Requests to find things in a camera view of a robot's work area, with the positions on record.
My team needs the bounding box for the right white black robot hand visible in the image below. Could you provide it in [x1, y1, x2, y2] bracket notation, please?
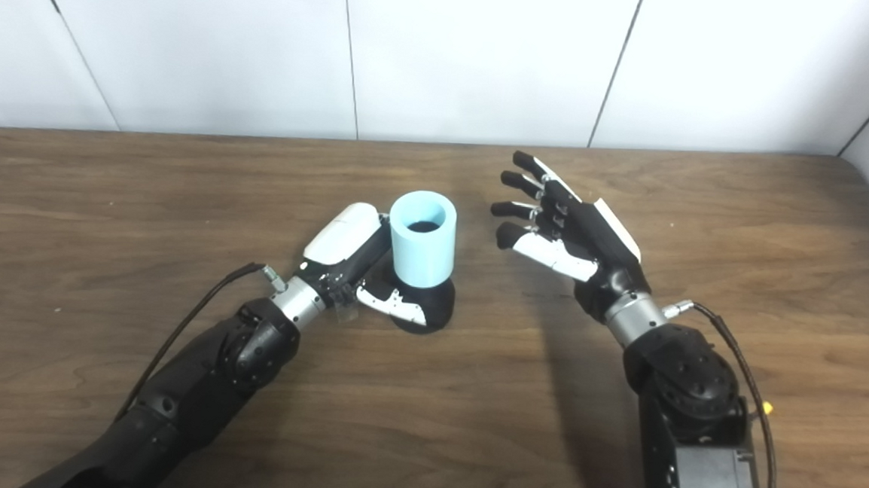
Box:
[484, 149, 659, 326]

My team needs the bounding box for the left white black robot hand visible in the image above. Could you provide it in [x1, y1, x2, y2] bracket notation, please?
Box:
[294, 199, 438, 328]

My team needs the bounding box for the light-blue hose piece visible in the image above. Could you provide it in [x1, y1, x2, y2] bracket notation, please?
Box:
[385, 188, 459, 291]

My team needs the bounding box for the black peg stand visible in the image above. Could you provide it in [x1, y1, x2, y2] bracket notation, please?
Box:
[369, 218, 460, 337]

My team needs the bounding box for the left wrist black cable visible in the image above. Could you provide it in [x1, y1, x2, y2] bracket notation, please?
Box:
[113, 255, 289, 433]

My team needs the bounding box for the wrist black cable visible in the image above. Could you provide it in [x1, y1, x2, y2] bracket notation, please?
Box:
[113, 255, 289, 433]
[652, 298, 788, 488]

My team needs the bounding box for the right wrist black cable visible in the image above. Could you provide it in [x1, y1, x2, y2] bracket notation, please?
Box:
[652, 298, 788, 488]

